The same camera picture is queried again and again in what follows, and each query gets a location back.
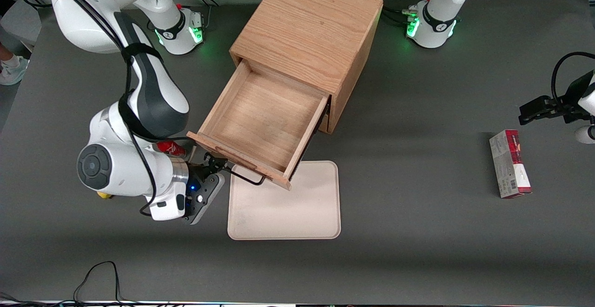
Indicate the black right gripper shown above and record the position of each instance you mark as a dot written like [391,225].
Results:
[197,172]

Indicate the wooden closed drawer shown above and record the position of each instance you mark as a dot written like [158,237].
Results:
[324,123]

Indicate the beige plastic tray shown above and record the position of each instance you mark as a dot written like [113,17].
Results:
[297,209]

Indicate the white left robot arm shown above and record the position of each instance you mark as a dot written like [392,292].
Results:
[437,18]

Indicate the grey and red carton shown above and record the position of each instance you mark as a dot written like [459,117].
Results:
[510,165]

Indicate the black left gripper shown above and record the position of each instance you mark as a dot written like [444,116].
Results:
[570,105]

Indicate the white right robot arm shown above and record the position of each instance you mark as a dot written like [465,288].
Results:
[130,172]

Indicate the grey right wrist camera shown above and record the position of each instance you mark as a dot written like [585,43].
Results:
[204,200]

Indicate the yellow lemon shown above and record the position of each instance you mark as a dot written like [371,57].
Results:
[104,195]

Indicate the grey shoe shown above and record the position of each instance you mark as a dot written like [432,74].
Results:
[13,73]

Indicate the wooden drawer cabinet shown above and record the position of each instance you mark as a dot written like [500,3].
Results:
[307,28]

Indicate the red cola bottle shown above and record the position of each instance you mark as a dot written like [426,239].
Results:
[171,148]

